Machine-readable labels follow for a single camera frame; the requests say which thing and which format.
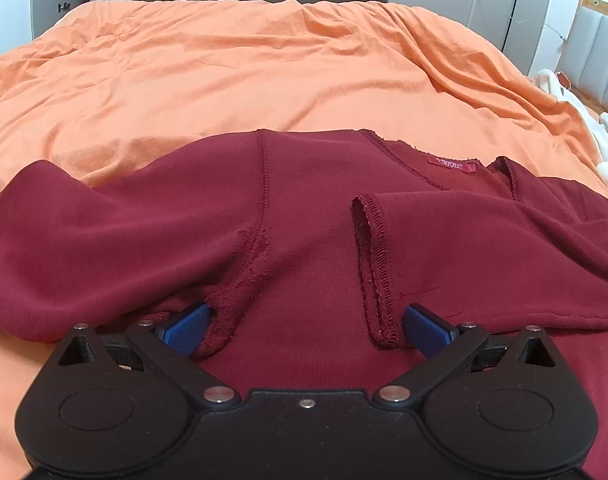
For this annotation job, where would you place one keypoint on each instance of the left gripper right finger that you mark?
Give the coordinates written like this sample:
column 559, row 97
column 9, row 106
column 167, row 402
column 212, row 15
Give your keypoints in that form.
column 495, row 404

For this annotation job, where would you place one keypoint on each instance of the cream white garment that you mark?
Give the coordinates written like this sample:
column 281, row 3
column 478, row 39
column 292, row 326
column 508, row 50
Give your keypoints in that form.
column 597, row 125

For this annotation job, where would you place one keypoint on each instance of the dark red shirt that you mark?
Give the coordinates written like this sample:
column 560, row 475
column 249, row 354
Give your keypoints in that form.
column 307, row 247

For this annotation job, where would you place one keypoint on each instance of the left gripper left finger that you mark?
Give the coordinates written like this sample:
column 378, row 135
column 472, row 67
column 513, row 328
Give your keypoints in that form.
column 117, row 403

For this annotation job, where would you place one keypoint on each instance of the orange bed sheet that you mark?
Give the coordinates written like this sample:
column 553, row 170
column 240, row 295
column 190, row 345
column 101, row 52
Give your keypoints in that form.
column 116, row 85

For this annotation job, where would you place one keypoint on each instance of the grey padded headboard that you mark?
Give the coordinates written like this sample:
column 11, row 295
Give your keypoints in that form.
column 584, row 57

